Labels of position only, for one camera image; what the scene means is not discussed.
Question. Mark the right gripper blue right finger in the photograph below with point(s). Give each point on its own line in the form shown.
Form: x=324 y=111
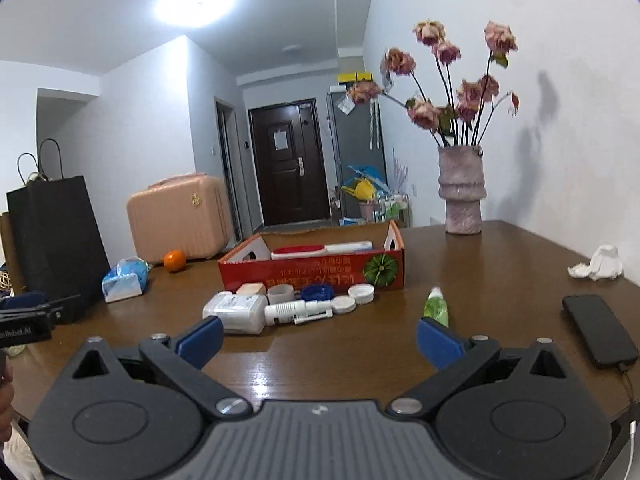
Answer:
x=439 y=345

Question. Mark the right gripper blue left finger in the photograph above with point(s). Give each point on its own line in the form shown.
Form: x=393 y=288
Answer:
x=201 y=343

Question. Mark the green spray bottle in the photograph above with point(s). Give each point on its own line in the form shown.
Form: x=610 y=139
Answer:
x=436 y=307

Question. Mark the large white plastic bottle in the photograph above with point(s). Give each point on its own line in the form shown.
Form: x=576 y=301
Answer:
x=239 y=314

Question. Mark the beige square soap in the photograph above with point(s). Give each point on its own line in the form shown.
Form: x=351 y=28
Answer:
x=251 y=289

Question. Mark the white tape roll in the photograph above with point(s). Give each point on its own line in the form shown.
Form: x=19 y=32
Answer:
x=279 y=294

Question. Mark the white ribbed cap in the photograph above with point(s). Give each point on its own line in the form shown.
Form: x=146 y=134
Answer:
x=361 y=293

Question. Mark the small white round lid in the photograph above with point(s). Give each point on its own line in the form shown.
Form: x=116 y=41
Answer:
x=343 y=304

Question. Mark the blue round lid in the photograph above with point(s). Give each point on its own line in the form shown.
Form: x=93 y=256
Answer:
x=317 y=292

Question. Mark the person's hand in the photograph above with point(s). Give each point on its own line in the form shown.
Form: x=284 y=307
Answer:
x=6 y=399

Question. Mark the black paper bag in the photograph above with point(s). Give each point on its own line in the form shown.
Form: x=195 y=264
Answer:
x=57 y=238

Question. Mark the orange fruit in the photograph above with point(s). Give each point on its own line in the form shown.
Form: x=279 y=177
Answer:
x=174 y=261

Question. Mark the blue wet wipes pack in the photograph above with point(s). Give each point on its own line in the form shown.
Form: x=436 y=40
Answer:
x=128 y=279

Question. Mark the red cardboard box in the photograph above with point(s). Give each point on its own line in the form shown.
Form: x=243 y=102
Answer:
x=382 y=267

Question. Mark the pink suitcase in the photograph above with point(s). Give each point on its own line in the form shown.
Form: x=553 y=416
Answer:
x=190 y=213

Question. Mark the red white lint brush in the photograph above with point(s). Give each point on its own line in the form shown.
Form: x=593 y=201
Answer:
x=318 y=250

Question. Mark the black smartphone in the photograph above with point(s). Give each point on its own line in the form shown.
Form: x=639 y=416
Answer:
x=608 y=343

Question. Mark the yellow watering can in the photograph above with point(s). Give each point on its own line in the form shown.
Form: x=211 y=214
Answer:
x=361 y=189

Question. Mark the pink textured vase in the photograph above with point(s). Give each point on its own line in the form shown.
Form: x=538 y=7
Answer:
x=461 y=184

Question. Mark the crumpled white tissue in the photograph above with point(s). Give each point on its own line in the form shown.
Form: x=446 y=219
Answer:
x=605 y=264

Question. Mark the dark brown door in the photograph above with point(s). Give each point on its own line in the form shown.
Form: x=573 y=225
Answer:
x=289 y=163

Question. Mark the grey refrigerator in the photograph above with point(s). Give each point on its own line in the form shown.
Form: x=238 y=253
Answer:
x=357 y=141

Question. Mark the dried pink roses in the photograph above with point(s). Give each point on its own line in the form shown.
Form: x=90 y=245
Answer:
x=465 y=115

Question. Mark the yellow box on fridge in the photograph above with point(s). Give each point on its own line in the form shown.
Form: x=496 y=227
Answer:
x=351 y=78

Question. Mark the wire storage rack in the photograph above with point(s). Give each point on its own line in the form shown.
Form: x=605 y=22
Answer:
x=387 y=207

